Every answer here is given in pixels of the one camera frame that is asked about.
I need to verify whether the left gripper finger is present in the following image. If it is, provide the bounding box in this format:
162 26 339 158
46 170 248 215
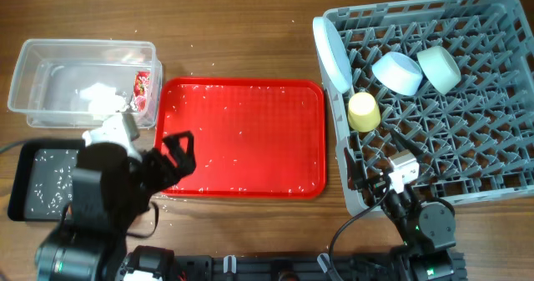
174 131 196 178
159 137 184 168

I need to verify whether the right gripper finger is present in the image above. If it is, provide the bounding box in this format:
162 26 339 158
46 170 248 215
389 128 424 158
344 148 358 189

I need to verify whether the yellow plastic cup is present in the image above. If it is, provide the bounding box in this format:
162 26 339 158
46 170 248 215
347 92 381 133

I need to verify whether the light blue bowl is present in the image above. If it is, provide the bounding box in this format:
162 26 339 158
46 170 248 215
371 52 423 96

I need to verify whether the red snack wrapper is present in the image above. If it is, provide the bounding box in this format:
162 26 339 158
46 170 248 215
129 71 150 112

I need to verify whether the green bowl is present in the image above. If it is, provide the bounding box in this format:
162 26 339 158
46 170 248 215
416 46 461 94

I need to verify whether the white tissue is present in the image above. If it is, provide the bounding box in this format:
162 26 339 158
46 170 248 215
79 83 126 114

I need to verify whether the light blue plate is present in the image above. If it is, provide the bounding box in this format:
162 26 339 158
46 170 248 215
312 17 352 93

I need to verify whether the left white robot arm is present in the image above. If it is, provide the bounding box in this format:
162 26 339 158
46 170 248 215
35 131 196 280

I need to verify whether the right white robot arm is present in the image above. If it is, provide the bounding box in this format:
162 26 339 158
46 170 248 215
334 130 456 280

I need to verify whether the grey dishwasher rack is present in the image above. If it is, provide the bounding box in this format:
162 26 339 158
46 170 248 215
318 0 533 215

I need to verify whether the red plastic serving tray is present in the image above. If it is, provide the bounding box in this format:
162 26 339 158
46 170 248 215
154 78 326 199

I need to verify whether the black rectangular tray bin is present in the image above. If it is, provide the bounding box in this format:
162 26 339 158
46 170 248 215
8 138 85 222

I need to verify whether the clear plastic storage bin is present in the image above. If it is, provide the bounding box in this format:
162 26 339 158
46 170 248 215
8 39 163 128

